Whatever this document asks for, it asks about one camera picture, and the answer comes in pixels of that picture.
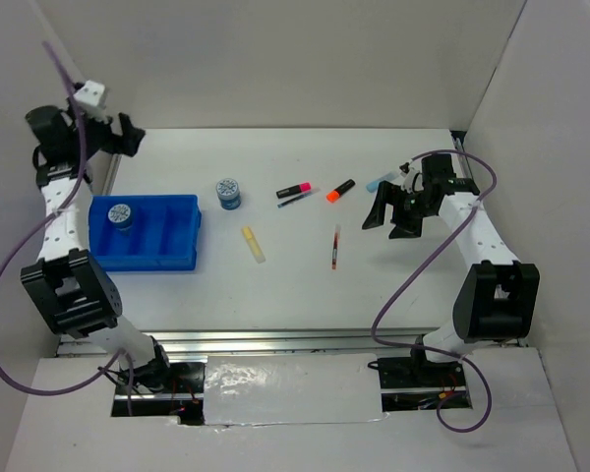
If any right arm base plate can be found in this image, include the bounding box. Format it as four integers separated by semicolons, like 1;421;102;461
368;356;466;389

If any purple cable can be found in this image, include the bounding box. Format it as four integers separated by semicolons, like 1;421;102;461
0;41;139;417
372;148;498;434

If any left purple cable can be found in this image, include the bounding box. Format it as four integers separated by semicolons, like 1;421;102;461
0;41;139;417

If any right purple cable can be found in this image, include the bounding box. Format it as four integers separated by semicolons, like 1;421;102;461
372;148;498;434

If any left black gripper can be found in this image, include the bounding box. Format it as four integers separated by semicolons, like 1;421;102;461
68;97;146;160

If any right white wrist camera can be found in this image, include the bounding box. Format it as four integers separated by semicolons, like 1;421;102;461
399;162;423;194

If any orange black highlighter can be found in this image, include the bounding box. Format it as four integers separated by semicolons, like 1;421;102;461
325;179;355;204

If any yellow highlighter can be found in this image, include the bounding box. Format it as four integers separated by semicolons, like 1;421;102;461
242;226;266;264

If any blue gel pen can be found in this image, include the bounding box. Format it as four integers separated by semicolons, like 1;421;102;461
276;190;315;208

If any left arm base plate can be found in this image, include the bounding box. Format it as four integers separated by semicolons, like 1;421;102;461
130;362;206;403

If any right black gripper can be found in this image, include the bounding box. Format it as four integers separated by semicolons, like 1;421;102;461
362;180;435;239

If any red gel pen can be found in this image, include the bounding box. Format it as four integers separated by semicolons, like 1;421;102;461
331;224;341;270

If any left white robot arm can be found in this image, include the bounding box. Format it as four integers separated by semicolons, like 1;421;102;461
21;105;175;393

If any blue divided plastic bin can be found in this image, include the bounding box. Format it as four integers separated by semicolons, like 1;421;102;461
88;195;202;271

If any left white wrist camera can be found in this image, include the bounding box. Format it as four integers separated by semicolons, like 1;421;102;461
74;80;108;122

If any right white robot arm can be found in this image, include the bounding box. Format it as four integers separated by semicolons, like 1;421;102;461
362;149;540;385

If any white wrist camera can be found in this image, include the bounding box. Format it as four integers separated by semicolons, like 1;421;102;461
399;162;423;194
74;80;108;122

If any pink black highlighter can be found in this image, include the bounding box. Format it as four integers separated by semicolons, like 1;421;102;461
275;182;312;199

